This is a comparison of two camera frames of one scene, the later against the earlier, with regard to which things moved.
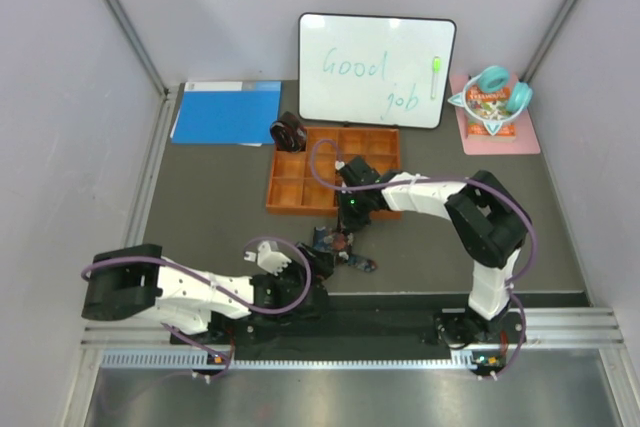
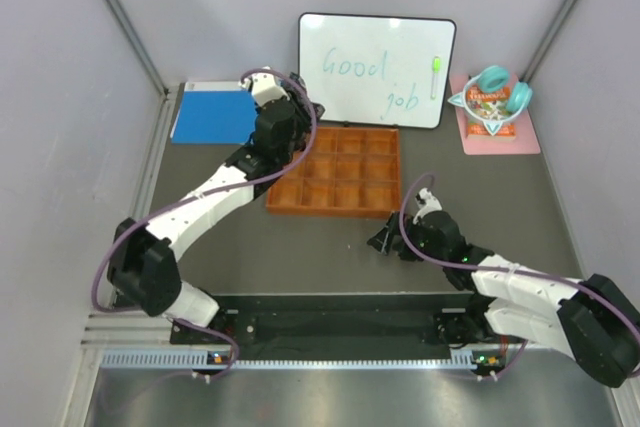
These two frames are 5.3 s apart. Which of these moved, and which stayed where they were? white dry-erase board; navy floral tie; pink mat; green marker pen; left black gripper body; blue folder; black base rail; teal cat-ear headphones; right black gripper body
Moved: navy floral tie; right black gripper body; left black gripper body
Stayed: teal cat-ear headphones; white dry-erase board; blue folder; green marker pen; pink mat; black base rail
